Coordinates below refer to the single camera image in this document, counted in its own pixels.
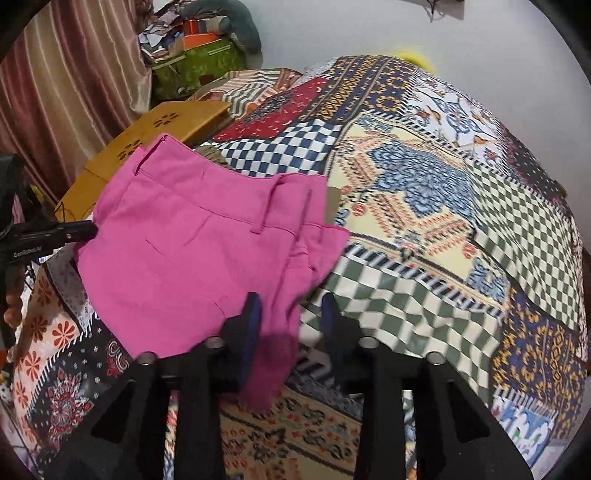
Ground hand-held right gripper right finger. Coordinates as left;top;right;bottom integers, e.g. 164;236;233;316
321;292;541;480

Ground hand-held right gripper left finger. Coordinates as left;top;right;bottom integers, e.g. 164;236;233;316
55;291;264;480

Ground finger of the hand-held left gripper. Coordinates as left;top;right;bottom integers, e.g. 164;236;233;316
18;220;99;245

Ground pink pants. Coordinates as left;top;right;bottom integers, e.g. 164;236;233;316
74;134;351;411

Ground person's left hand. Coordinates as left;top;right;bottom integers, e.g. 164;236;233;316
0;270;25;329

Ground striped brown curtain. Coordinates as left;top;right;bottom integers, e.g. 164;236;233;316
0;0;153;204

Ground patchwork printed blanket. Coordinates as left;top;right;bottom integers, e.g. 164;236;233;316
11;54;591;480

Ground wooden folding table flower cutouts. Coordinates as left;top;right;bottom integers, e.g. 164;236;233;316
54;99;232;222

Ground olive green garment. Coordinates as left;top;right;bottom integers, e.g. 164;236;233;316
194;144;232;169

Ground green patterned storage bag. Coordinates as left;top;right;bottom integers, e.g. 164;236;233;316
150;39;245;100

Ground orange box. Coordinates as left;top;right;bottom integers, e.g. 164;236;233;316
182;32;218;49

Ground grey plush pillow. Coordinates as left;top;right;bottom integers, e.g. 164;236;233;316
185;0;262;54

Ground yellow foam tube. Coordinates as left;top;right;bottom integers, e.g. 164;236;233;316
397;45;437;72

